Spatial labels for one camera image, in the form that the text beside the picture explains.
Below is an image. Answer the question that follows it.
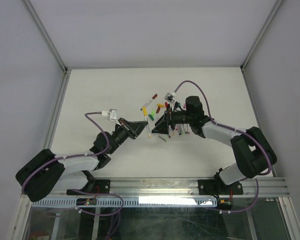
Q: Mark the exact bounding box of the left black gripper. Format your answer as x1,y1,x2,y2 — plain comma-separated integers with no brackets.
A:
107,117,148,155

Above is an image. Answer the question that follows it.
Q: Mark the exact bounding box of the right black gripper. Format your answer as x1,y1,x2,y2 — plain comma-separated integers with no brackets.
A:
151,104,193,135

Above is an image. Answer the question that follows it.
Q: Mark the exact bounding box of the yellow marker cap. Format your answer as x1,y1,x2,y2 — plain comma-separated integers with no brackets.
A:
157,103,165,108

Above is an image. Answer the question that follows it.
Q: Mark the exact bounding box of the dark red capped marker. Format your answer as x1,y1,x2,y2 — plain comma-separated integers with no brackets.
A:
140,93,158,111

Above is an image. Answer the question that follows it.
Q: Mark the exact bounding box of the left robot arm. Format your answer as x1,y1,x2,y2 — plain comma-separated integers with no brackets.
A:
15,117,148,202

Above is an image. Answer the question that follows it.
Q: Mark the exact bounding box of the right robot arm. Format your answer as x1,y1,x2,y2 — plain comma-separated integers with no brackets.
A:
152,96,277,197

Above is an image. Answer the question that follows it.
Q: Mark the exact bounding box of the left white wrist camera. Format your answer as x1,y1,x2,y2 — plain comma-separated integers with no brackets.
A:
101,108,120,125

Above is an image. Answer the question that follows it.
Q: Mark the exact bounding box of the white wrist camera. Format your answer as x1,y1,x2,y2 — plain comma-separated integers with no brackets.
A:
164,91,178,111
101,108,120,125

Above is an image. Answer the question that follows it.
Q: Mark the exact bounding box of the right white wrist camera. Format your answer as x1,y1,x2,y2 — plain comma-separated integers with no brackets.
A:
164,91,178,111

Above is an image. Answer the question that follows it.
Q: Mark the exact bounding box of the aluminium front rail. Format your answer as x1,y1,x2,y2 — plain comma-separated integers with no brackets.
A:
21,176,290,201

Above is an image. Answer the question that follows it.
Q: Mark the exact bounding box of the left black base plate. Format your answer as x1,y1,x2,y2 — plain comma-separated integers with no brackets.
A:
66,179,111,196

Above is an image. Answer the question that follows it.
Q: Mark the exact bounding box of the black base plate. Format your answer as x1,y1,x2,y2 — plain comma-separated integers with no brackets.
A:
197,179,244,196
66,179,111,196

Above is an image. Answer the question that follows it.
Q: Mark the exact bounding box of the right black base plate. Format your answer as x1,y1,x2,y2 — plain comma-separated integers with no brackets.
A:
197,179,244,196

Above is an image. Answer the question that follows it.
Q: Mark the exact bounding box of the slotted grey cable duct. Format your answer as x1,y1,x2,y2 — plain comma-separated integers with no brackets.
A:
32,196,217,208

